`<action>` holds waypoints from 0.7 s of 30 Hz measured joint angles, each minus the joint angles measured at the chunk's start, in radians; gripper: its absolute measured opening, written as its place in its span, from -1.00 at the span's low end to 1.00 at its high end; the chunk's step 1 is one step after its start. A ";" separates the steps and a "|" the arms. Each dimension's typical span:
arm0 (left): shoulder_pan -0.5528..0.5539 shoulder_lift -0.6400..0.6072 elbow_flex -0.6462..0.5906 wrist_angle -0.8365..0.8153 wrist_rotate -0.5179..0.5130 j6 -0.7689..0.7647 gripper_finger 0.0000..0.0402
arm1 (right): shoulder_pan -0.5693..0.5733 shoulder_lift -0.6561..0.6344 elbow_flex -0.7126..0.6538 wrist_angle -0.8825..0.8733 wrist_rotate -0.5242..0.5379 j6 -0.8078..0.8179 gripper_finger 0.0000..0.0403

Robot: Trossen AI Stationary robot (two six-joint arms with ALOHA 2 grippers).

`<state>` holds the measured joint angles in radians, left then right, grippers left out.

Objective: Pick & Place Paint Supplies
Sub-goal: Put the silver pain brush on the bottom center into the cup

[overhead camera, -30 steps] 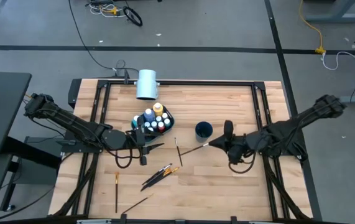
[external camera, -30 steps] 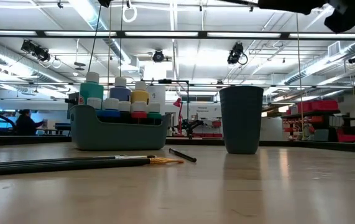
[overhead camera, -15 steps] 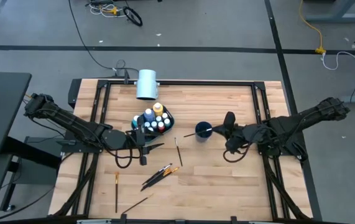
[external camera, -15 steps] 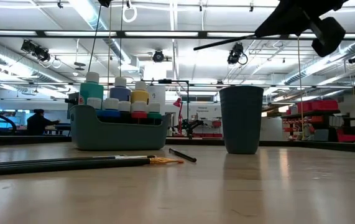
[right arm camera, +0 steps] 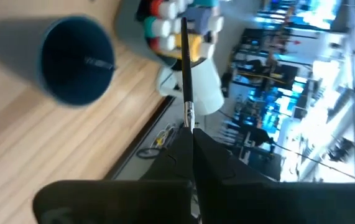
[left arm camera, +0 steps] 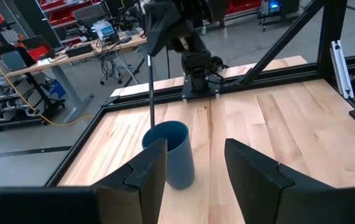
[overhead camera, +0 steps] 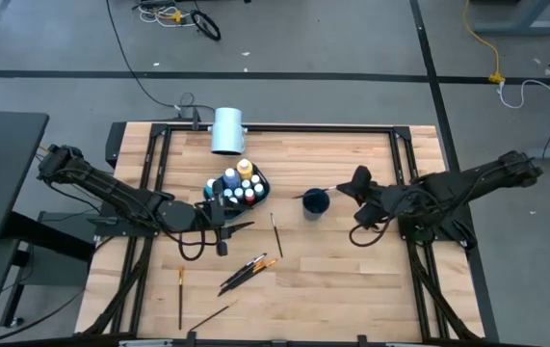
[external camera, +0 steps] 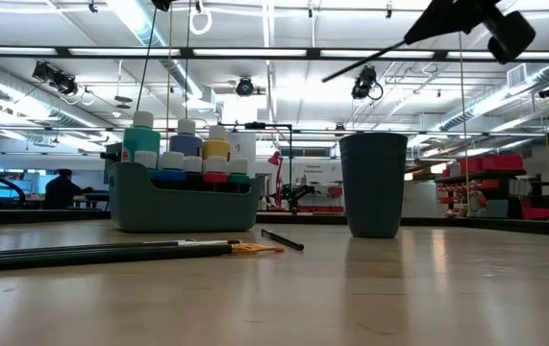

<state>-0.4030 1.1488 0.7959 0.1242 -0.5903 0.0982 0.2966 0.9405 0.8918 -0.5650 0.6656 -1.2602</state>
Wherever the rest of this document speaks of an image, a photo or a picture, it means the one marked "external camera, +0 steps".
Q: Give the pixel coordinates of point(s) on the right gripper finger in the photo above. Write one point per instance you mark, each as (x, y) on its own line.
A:
(452, 19)

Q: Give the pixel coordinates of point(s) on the black paintbrush silver ferrule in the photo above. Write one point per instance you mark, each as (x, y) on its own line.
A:
(202, 243)
(360, 62)

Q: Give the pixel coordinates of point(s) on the dark blue plastic cup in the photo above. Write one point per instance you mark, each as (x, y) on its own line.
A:
(372, 192)

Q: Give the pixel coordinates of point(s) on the small teal paint bottle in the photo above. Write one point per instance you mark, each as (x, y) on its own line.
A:
(238, 165)

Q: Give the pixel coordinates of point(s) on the large yellow paint bottle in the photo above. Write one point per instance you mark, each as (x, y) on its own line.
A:
(216, 148)

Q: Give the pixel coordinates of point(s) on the black paintbrush gold ferrule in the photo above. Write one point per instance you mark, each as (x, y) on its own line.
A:
(281, 239)

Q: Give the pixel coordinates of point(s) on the large periwinkle paint bottle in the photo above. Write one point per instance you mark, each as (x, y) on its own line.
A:
(185, 144)

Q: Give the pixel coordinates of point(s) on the small black paint bottle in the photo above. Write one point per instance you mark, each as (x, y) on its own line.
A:
(192, 163)

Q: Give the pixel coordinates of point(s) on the small blue paint bottle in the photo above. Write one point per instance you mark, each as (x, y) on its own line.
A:
(145, 158)
(171, 161)

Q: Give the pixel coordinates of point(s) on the teal plastic bin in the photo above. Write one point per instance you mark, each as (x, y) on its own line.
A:
(182, 211)

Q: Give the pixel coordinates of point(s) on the large turquoise paint bottle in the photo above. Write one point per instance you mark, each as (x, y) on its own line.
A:
(140, 141)

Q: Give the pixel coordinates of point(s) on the thick black paintbrush gold bristles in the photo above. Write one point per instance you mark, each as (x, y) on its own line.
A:
(110, 255)

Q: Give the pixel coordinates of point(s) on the black background robot arm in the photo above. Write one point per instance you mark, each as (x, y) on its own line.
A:
(298, 193)

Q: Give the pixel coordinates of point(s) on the shelf with red bins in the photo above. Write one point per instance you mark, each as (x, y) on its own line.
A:
(500, 162)

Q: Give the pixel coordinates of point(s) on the black overhead rig bar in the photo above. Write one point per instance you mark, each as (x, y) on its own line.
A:
(312, 54)

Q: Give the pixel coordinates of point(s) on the red desk lamp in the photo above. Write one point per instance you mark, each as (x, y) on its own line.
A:
(275, 158)

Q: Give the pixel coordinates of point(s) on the black ceiling device cluster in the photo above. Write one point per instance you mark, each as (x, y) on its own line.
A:
(55, 78)

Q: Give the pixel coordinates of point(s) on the person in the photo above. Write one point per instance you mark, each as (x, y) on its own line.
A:
(62, 190)

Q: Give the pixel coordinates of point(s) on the blue computer monitor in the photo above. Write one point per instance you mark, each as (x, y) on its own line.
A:
(14, 185)

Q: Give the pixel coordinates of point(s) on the round black overhead camera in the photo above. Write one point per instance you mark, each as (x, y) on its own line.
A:
(244, 87)

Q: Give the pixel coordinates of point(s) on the black aluminium table frame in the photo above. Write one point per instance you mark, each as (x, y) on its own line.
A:
(38, 216)

